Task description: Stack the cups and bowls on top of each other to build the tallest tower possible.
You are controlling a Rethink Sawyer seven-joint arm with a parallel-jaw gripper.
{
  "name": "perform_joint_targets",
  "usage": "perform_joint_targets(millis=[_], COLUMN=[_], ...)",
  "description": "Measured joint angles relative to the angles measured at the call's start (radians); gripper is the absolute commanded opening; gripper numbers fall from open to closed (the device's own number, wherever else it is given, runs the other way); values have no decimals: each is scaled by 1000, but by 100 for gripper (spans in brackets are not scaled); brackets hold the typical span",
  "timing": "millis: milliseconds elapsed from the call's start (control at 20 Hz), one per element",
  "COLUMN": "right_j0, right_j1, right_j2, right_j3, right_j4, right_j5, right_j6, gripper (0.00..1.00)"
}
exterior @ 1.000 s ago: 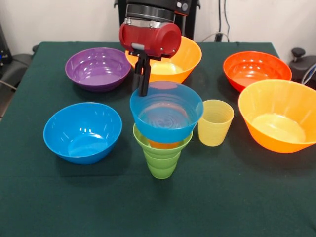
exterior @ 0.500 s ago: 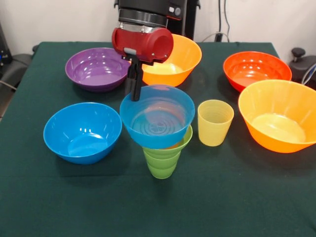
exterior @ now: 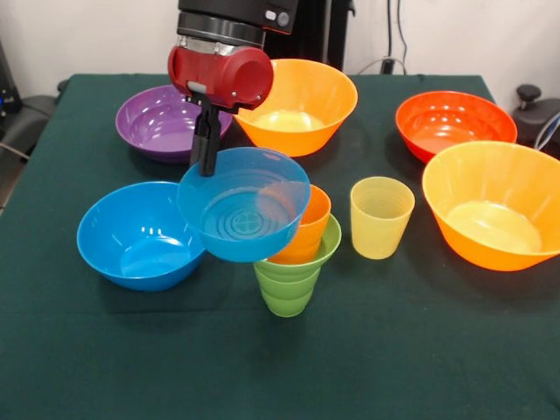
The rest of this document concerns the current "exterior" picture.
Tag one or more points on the green plastic bowl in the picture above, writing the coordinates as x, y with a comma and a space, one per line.
324, 249

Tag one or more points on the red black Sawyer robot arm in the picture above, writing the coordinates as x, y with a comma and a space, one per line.
232, 22

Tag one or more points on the yellow plastic cup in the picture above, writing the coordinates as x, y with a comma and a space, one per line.
380, 236

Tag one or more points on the purple plastic bowl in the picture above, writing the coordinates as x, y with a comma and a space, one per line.
153, 127

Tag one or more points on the shallow translucent blue bowl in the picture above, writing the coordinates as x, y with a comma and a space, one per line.
232, 245

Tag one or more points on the black office chair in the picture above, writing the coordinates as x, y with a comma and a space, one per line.
30, 109

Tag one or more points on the green plastic cup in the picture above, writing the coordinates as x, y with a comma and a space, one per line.
286, 299

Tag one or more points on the round blue plastic bowl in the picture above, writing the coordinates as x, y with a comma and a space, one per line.
131, 249

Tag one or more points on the red plastic bowl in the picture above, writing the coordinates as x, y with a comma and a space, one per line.
455, 122

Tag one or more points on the large orange plastic bowl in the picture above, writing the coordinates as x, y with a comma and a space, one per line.
490, 219
306, 100

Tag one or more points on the dark green tablecloth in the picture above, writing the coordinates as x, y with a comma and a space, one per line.
350, 350

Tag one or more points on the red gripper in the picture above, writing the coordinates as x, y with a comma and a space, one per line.
219, 76

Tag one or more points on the orange plastic cup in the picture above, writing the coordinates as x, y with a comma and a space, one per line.
310, 227

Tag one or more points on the black chair with knob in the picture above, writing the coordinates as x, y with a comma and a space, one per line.
538, 114

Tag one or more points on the black computer case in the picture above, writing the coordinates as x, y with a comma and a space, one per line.
6, 87

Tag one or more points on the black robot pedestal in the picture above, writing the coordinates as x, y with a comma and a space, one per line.
319, 30

